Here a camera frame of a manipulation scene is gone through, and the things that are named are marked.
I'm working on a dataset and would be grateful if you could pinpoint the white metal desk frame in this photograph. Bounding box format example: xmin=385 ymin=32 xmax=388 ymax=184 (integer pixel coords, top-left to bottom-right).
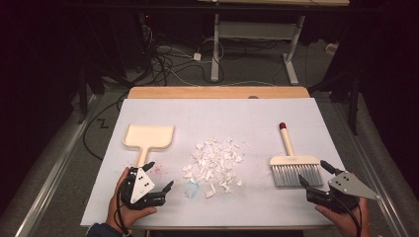
xmin=197 ymin=0 xmax=351 ymax=86

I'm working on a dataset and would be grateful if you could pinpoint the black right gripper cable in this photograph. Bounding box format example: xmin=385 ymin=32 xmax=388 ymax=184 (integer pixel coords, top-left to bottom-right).
xmin=339 ymin=197 xmax=364 ymax=237

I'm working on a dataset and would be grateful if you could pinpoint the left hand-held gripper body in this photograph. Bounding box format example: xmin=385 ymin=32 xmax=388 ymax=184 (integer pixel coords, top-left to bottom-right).
xmin=119 ymin=166 xmax=166 ymax=210

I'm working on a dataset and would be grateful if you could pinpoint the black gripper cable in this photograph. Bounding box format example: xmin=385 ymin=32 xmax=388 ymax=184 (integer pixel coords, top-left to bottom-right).
xmin=339 ymin=197 xmax=364 ymax=237
xmin=115 ymin=179 xmax=131 ymax=237

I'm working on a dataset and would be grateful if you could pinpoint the black floor cable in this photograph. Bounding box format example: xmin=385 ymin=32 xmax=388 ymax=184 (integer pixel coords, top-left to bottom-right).
xmin=82 ymin=95 xmax=130 ymax=162

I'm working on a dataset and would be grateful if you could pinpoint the aluminium floor rail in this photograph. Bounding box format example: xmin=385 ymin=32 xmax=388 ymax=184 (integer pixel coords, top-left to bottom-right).
xmin=324 ymin=98 xmax=413 ymax=237
xmin=14 ymin=94 xmax=102 ymax=237

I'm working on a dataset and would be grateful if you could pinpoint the pile of white paper scraps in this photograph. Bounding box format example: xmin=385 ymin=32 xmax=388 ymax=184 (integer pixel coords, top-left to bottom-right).
xmin=182 ymin=137 xmax=251 ymax=199

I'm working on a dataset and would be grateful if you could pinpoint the white table cover sheet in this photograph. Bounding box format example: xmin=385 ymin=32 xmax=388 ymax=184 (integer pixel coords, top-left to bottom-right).
xmin=79 ymin=97 xmax=347 ymax=228

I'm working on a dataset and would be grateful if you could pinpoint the clear blue plastic scrap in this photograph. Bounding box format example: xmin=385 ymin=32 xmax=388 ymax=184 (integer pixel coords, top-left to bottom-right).
xmin=184 ymin=181 xmax=201 ymax=198

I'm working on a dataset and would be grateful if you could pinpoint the tangle of floor cables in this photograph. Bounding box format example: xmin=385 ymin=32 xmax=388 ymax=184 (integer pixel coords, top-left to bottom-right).
xmin=137 ymin=13 xmax=228 ymax=87

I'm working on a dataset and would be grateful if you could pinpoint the cream brush with red tip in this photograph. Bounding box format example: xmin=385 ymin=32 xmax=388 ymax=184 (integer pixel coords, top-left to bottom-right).
xmin=269 ymin=121 xmax=324 ymax=189

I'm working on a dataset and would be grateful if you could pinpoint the person's left hand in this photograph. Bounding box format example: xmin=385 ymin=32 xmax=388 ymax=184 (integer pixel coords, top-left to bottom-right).
xmin=106 ymin=167 xmax=158 ymax=233

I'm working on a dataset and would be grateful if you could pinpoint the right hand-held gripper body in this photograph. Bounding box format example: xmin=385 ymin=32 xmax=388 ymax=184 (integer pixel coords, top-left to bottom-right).
xmin=305 ymin=170 xmax=380 ymax=214

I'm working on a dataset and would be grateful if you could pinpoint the person's right hand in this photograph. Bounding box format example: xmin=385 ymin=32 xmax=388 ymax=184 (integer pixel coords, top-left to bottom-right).
xmin=314 ymin=197 xmax=372 ymax=237

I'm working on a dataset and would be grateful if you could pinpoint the black stand leg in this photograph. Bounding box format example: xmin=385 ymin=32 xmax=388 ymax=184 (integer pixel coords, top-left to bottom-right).
xmin=309 ymin=65 xmax=364 ymax=136
xmin=76 ymin=65 xmax=105 ymax=125

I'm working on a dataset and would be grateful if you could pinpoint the cream plastic dustpan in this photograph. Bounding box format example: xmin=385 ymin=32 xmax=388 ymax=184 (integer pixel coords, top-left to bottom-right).
xmin=123 ymin=123 xmax=176 ymax=169

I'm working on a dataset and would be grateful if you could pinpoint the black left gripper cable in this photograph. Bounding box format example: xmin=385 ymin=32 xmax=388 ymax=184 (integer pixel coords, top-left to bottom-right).
xmin=115 ymin=179 xmax=131 ymax=237

